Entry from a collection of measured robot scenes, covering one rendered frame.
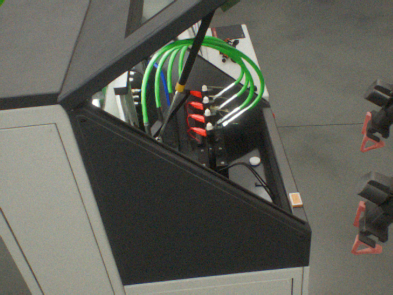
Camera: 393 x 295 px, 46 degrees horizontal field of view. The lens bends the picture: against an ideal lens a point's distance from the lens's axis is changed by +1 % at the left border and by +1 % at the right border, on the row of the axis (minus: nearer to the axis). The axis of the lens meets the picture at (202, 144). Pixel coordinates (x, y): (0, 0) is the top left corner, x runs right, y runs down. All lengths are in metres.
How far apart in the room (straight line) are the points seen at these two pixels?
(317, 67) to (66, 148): 3.20
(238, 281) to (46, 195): 0.65
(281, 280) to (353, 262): 1.05
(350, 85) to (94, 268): 2.85
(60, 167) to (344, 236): 1.82
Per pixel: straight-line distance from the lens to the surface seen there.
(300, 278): 1.56
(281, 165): 1.60
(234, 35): 2.38
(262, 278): 1.53
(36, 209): 1.29
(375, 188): 1.18
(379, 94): 1.52
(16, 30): 1.41
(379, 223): 1.25
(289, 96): 3.70
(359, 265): 2.56
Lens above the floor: 2.00
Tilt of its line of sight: 38 degrees down
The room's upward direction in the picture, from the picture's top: 6 degrees counter-clockwise
